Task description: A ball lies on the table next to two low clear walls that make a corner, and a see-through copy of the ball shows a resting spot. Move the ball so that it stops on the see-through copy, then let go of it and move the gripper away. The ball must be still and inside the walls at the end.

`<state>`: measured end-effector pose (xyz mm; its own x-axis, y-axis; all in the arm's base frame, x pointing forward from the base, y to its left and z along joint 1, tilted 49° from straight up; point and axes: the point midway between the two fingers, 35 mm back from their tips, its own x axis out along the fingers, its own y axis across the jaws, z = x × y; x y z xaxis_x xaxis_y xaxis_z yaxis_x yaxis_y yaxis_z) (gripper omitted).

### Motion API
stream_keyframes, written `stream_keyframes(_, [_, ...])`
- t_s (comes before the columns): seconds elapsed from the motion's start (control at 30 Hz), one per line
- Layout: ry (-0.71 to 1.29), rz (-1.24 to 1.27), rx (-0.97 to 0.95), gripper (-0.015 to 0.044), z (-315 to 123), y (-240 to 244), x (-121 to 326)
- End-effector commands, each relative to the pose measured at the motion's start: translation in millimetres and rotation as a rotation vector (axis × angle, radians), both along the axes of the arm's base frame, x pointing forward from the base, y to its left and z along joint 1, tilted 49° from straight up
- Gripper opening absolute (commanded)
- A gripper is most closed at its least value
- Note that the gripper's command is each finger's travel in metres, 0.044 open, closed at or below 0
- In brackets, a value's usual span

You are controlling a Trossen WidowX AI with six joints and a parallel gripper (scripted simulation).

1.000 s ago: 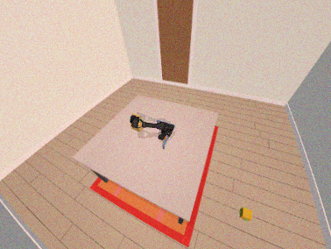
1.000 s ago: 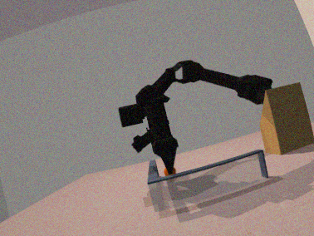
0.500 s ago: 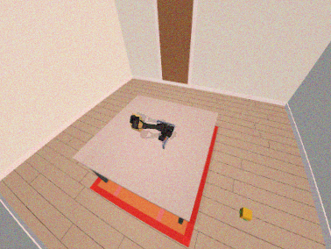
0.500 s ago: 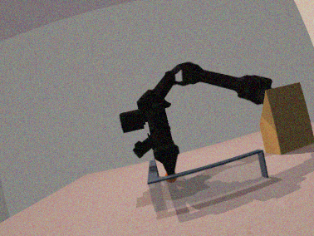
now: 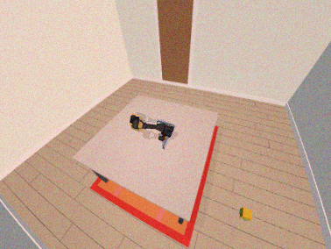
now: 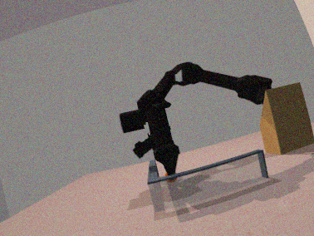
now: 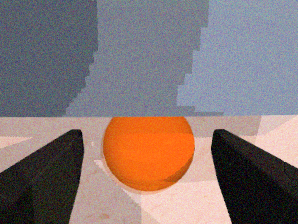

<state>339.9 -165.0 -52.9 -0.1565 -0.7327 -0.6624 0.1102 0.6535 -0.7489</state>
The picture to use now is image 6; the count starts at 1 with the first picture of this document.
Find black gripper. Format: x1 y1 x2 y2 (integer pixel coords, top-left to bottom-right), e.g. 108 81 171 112
150 123 180 175

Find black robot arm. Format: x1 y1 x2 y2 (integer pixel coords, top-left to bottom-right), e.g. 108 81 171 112
120 61 272 158

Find clear low corner wall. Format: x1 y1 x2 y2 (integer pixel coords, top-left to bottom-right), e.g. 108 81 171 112
148 153 267 212

